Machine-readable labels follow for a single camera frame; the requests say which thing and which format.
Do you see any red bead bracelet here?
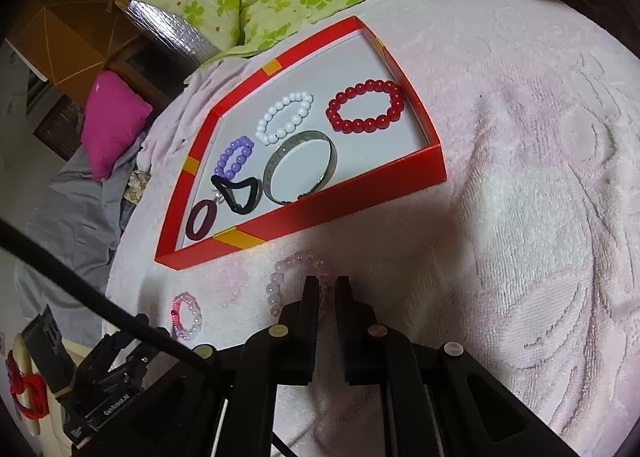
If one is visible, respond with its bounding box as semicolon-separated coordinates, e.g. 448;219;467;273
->
325;79;405;134

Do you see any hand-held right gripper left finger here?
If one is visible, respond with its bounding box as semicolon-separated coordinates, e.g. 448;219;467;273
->
135;276;321;457

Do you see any black cable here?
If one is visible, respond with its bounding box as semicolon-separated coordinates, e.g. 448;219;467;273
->
0;221;301;457

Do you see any black hair tie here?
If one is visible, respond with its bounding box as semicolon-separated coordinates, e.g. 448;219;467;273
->
210;174;262;214

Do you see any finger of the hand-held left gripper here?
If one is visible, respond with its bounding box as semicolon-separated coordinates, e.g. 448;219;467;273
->
107;314;168;370

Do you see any grey bed sheet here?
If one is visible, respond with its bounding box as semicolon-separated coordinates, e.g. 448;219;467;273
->
15;137;151;308

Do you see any small pink white bead bracelet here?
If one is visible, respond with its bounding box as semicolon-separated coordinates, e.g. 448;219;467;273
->
170;292;203;342

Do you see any small patterned cloth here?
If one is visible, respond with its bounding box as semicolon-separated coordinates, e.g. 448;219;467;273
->
122;169;151;205

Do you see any pale pink blanket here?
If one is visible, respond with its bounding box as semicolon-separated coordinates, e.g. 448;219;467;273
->
105;0;640;457

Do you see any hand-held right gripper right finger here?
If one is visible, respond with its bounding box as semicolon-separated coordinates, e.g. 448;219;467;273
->
335;276;576;457

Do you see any red cord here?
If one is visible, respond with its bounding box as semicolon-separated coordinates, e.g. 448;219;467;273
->
5;352;48;420

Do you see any silver bangle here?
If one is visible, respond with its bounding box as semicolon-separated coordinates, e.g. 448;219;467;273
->
264;130;339;205

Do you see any dark wicker chest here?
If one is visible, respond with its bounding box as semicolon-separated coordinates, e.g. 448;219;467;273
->
35;97;86;162

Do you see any magenta pillow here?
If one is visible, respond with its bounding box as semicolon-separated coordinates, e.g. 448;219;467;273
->
80;71;153;181

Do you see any brown cardboard box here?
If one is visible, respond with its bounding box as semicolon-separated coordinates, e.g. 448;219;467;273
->
10;0;171;102

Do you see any pale pink bead bracelet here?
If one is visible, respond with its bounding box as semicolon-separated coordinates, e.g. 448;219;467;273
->
265;249;337;315

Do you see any dark maroon ring bracelet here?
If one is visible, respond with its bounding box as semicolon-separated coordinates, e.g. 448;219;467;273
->
186;199;217;241

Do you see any purple bead bracelet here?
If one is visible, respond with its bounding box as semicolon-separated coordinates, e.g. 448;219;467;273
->
213;135;254;182

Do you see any red shallow box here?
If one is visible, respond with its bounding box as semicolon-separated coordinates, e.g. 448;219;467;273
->
154;16;447;270

